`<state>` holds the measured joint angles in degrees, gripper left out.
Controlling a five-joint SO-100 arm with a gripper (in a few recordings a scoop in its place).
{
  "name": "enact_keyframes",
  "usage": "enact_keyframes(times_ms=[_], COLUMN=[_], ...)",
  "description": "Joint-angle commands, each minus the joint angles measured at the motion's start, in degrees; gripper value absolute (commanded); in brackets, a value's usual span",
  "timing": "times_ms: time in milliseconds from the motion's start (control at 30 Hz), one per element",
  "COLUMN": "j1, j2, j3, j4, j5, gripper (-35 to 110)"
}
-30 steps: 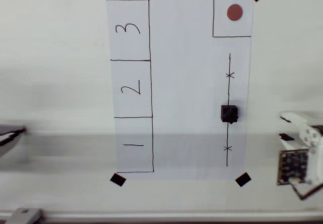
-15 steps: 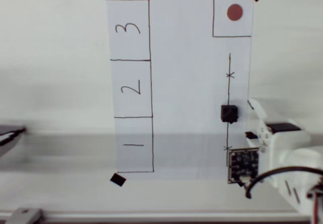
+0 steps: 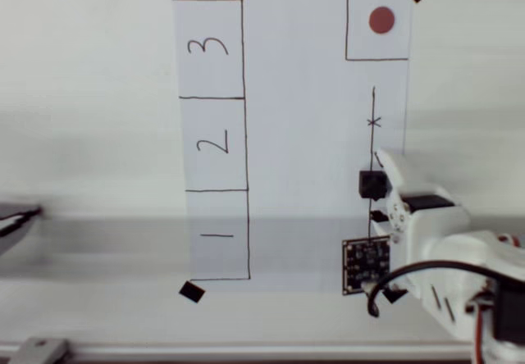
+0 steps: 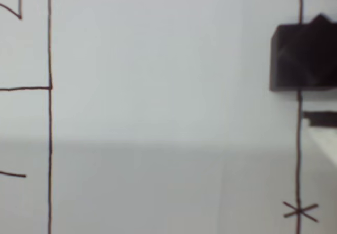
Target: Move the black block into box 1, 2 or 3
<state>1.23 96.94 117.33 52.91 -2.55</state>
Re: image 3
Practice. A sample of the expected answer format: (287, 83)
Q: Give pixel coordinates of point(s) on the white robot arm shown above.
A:
(463, 253)

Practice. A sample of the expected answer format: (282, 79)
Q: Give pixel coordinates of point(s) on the grey metal bracket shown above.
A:
(39, 349)

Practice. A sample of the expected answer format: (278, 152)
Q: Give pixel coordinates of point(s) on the black cube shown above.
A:
(371, 183)

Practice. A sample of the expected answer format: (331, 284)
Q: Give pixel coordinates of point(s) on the white paper sheet with drawn boxes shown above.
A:
(295, 134)

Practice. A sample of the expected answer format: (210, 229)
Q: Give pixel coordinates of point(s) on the grey flat object with black edge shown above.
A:
(12, 210)

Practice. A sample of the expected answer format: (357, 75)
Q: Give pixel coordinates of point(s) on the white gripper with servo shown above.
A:
(428, 206)

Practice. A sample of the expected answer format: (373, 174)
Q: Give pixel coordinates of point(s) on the red round sticker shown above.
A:
(381, 20)

